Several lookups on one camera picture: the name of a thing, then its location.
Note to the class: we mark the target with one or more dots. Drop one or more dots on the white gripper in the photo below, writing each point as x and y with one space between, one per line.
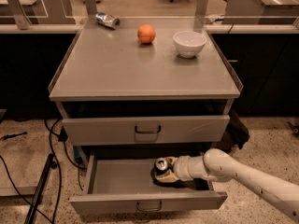
180 168

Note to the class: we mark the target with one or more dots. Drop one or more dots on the blue pepsi can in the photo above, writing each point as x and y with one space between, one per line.
161 166

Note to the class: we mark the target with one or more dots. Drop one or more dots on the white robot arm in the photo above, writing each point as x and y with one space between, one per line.
218 166

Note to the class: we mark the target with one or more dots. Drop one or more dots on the open middle drawer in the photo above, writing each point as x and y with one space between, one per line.
127 186

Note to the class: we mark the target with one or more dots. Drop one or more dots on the closed upper drawer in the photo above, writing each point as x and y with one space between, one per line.
145 130

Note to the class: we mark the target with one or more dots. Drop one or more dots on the silver can lying down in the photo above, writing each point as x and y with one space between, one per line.
108 21

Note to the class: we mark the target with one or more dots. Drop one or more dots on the dark cloth on floor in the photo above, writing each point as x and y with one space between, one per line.
235 134

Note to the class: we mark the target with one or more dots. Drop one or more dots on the grey metal cabinet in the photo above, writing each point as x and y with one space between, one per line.
110 74

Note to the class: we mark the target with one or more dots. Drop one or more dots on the black bar on floor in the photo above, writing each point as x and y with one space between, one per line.
39 189

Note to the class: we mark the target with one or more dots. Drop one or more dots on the white bowl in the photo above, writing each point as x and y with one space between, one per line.
188 43

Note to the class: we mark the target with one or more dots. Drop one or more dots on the orange fruit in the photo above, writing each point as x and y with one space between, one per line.
146 34

